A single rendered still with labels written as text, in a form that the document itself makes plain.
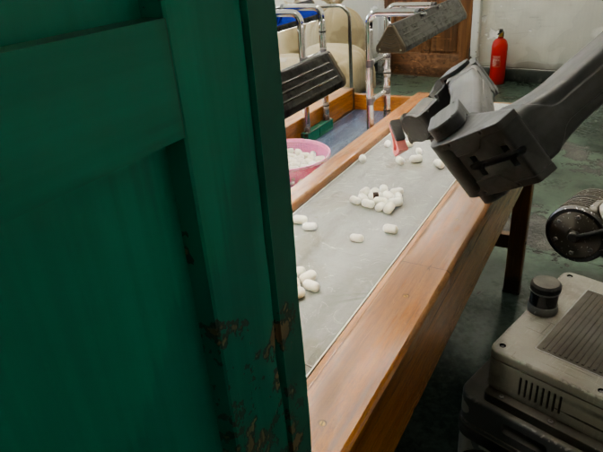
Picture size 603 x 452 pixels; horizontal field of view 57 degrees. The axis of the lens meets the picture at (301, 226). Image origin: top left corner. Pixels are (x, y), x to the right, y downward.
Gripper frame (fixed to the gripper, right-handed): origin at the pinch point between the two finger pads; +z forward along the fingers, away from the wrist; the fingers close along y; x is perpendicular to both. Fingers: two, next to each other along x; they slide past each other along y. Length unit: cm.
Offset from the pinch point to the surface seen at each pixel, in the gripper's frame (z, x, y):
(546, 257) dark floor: 118, 0, 101
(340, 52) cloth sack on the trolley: 220, 211, 86
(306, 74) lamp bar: -13.4, 12.1, -22.9
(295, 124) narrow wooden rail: 62, 51, -7
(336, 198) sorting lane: 24.7, 3.1, -12.4
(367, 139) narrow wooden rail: 43, 29, 8
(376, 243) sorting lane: 8.8, -16.1, -12.0
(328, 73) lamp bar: -9.3, 15.1, -16.9
